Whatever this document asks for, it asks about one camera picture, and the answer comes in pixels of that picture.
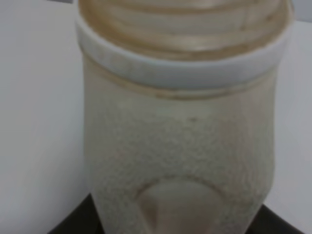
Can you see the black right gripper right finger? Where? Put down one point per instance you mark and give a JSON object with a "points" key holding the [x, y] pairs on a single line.
{"points": [[268, 222]]}

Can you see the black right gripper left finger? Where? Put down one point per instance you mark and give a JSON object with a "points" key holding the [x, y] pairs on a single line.
{"points": [[83, 220]]}

